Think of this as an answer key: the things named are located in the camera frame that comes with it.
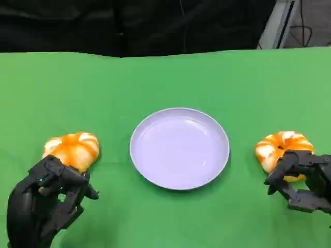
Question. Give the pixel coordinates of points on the white metal frame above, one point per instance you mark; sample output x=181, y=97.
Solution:
x=278, y=25

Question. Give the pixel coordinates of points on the black backdrop cloth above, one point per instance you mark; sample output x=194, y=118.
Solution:
x=103, y=25

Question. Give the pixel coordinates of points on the lilac plate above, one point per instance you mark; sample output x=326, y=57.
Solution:
x=178, y=149

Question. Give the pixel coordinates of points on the orange white toy bread roll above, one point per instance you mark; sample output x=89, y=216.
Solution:
x=75, y=149
x=274, y=149

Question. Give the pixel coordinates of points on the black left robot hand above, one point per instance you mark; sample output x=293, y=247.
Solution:
x=33, y=206

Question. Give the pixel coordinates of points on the green table cloth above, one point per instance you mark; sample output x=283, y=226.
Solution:
x=165, y=82

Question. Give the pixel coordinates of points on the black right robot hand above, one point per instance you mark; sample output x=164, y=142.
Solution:
x=318, y=175

